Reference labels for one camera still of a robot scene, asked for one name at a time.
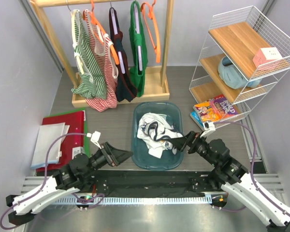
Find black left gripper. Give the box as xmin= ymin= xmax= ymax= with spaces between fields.
xmin=82 ymin=142 xmax=133 ymax=178

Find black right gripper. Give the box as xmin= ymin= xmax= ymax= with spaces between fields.
xmin=170 ymin=130 xmax=218 ymax=167

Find white navy-trimmed tank top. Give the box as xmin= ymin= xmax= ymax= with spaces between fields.
xmin=137 ymin=113 xmax=183 ymax=159

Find orange plastic hanger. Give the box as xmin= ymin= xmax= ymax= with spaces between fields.
xmin=140 ymin=0 xmax=161 ymax=64

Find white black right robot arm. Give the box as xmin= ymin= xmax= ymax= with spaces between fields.
xmin=169 ymin=131 xmax=290 ymax=232

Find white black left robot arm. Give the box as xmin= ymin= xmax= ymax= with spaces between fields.
xmin=6 ymin=142 xmax=133 ymax=226

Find dark maroon tank top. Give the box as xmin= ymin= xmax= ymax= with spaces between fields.
xmin=109 ymin=7 xmax=138 ymax=102

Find green striped tank top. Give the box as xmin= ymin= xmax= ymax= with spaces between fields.
xmin=72 ymin=10 xmax=106 ymax=99

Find red striped tank top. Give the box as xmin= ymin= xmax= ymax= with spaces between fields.
xmin=83 ymin=10 xmax=118 ymax=112

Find lilac hanger in maroon top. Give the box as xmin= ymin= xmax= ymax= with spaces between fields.
xmin=110 ymin=7 xmax=126 ymax=73

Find lilac hanger in green top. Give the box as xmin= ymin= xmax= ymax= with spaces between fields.
xmin=133 ymin=1 xmax=143 ymax=72

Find orange hanger on rack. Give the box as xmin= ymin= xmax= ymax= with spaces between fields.
xmin=89 ymin=0 xmax=119 ymax=65

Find cream plastic hanger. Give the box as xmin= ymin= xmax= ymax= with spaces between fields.
xmin=71 ymin=9 xmax=86 ymax=75

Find green folder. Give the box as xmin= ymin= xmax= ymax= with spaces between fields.
xmin=42 ymin=108 xmax=90 ymax=166

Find blue paperback book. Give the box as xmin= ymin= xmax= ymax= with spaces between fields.
xmin=190 ymin=111 xmax=204 ymax=130

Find teal transparent plastic bin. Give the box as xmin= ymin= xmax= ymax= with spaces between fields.
xmin=131 ymin=102 xmax=184 ymax=171

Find red book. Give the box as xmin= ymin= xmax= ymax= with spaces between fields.
xmin=30 ymin=110 xmax=86 ymax=172

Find colourful Roald Dahl book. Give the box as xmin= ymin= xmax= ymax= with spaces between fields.
xmin=193 ymin=94 xmax=242 ymax=124

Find wooden clothes rack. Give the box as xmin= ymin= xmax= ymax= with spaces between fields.
xmin=30 ymin=0 xmax=174 ymax=103

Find white paper sheets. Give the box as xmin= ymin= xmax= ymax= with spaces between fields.
xmin=30 ymin=122 xmax=70 ymax=169

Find light blue cap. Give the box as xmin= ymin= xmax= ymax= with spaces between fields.
xmin=217 ymin=56 xmax=261 ymax=89

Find pink cube power socket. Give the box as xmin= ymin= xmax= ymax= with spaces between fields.
xmin=253 ymin=47 xmax=282 ymax=67

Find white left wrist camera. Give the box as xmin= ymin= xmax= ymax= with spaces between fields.
xmin=86 ymin=131 xmax=102 ymax=149

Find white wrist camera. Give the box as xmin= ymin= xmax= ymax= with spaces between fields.
xmin=200 ymin=122 xmax=216 ymax=138
xmin=86 ymin=131 xmax=102 ymax=149

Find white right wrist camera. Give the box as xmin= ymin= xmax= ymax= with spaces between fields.
xmin=200 ymin=122 xmax=216 ymax=138

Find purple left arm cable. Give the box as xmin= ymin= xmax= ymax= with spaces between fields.
xmin=0 ymin=132 xmax=109 ymax=230

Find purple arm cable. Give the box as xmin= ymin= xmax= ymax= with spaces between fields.
xmin=0 ymin=132 xmax=109 ymax=230
xmin=212 ymin=120 xmax=290 ymax=225

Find white slotted cable duct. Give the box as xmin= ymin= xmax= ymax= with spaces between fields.
xmin=53 ymin=195 xmax=212 ymax=206

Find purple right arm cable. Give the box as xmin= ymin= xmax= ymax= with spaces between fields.
xmin=212 ymin=120 xmax=290 ymax=225

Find white wire shelf rack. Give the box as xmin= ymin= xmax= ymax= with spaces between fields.
xmin=189 ymin=6 xmax=290 ymax=128

